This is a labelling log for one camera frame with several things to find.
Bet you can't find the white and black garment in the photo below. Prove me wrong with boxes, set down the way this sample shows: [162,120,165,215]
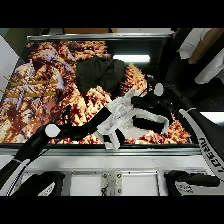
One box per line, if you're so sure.
[94,87,171,151]

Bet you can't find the brown clothes hanger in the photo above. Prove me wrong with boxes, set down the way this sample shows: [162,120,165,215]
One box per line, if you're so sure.
[7,77,58,89]
[2,88,58,100]

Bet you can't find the silver frame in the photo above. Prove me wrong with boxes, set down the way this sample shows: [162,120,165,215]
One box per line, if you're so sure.
[0,32,224,197]

